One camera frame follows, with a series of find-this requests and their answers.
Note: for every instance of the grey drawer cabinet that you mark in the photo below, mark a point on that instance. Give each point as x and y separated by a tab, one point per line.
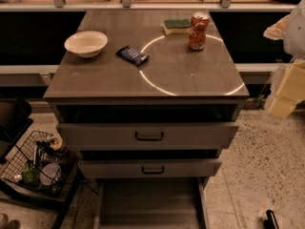
175	85

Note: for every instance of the grey drawer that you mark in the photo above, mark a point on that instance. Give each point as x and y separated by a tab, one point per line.
147	137
151	203
149	168

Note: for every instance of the white ceramic bowl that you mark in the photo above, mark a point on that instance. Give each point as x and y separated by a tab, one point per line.
86	44

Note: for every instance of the green yellow sponge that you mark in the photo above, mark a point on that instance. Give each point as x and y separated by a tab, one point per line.
180	26

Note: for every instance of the black wire basket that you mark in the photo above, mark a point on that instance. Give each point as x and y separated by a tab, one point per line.
41	149

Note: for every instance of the green item in basket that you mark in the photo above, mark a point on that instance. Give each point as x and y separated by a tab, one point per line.
30	174

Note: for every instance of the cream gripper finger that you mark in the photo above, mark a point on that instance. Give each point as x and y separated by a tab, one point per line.
288	91

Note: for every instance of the dark blue rxbar wrapper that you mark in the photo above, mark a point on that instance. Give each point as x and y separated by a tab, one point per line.
133	55

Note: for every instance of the white cup in basket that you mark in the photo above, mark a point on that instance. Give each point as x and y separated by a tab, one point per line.
50	174

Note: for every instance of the crushed red soda can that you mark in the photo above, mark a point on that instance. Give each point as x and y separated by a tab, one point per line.
197	35

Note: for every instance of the middle grey drawer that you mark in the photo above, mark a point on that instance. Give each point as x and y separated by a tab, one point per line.
149	168

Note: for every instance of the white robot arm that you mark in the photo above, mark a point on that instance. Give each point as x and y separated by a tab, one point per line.
291	29

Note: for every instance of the black object on floor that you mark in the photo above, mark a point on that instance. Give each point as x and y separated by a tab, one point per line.
270	222

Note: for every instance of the bottom grey drawer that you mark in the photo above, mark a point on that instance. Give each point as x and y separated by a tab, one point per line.
151	203

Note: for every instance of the top grey drawer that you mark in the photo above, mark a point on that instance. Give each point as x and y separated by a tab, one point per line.
147	137

